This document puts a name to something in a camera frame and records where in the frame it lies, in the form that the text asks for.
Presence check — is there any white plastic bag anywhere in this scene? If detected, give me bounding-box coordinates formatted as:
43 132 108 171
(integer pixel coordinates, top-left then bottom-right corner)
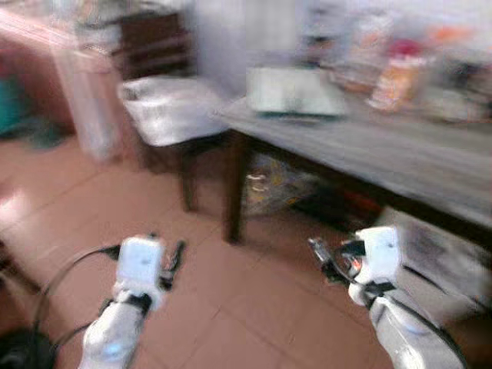
118 75 229 148

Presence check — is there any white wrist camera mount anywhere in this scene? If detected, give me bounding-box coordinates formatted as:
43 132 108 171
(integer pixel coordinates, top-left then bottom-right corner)
115 234 167 290
355 225 405 285

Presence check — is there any dark wooden chair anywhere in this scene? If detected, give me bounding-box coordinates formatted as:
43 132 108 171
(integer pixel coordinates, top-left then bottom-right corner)
114 11 233 213

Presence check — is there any orange sauce squeeze bottle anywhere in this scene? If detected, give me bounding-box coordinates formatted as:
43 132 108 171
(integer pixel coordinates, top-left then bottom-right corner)
367 52 425 113

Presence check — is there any white plastic storage bin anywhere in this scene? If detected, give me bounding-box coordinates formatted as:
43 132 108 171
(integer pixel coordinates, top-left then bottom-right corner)
369 208 492 325

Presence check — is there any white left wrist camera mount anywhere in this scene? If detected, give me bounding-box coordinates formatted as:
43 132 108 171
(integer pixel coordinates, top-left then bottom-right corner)
115 234 167 290

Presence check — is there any patterned plastic bag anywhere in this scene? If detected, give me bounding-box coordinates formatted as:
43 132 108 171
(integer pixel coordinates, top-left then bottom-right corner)
244 154 321 217

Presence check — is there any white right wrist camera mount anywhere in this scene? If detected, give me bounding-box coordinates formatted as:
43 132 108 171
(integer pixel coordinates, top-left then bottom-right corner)
355 225 405 285

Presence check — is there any green cloth item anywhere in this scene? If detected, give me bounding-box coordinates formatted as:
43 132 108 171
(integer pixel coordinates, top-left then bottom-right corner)
0 77 64 148

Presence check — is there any black robot leg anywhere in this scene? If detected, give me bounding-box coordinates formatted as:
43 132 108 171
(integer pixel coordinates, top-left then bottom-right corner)
0 329 56 369

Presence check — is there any white green-rimmed cutting board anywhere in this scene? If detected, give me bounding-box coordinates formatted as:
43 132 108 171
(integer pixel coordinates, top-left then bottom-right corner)
246 65 351 121

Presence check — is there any pink table with clear cover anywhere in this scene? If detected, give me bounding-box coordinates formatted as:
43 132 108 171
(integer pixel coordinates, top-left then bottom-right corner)
0 8 125 164

